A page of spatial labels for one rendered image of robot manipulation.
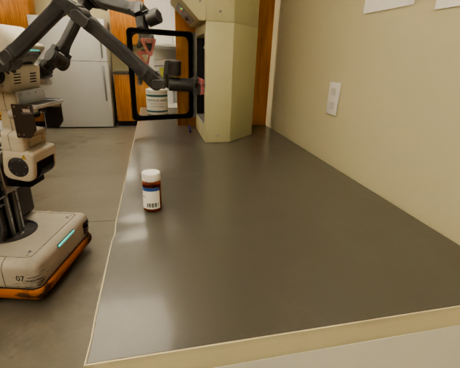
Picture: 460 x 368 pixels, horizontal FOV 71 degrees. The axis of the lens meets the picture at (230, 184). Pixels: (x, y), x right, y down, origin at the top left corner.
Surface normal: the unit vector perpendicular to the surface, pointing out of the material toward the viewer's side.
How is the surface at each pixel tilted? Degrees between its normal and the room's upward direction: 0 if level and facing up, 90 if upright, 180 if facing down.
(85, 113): 90
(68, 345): 0
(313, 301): 0
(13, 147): 90
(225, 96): 90
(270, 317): 0
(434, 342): 90
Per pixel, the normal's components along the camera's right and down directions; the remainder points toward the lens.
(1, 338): 0.04, -0.93
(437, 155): -0.98, 0.04
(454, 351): 0.22, 0.36
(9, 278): -0.03, 0.37
